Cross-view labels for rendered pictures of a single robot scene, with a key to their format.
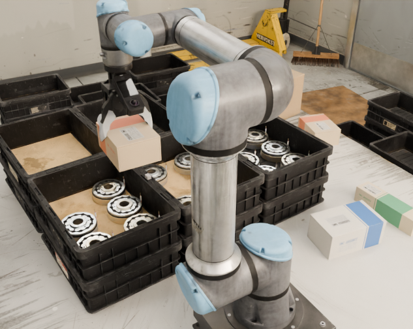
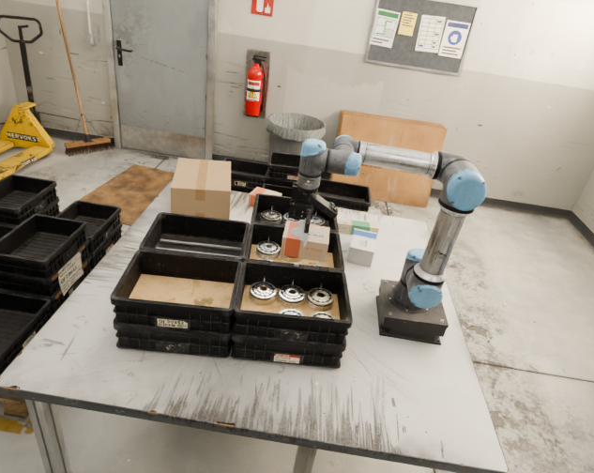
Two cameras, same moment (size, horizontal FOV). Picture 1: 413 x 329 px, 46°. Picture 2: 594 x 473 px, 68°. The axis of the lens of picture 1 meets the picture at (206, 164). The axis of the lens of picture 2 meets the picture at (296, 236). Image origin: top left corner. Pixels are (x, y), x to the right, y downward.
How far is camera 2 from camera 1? 1.47 m
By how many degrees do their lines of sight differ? 50
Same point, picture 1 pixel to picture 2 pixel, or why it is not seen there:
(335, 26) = (94, 113)
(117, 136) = (313, 238)
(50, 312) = (318, 387)
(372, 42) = (141, 122)
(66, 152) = (172, 288)
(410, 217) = (374, 227)
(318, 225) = (359, 251)
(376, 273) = (391, 261)
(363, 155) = not seen: hidden behind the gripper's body
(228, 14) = not seen: outside the picture
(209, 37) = (399, 152)
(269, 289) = not seen: hidden behind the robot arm
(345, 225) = (369, 244)
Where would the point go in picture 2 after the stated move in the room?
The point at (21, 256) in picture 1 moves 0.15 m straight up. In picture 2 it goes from (241, 378) to (244, 346)
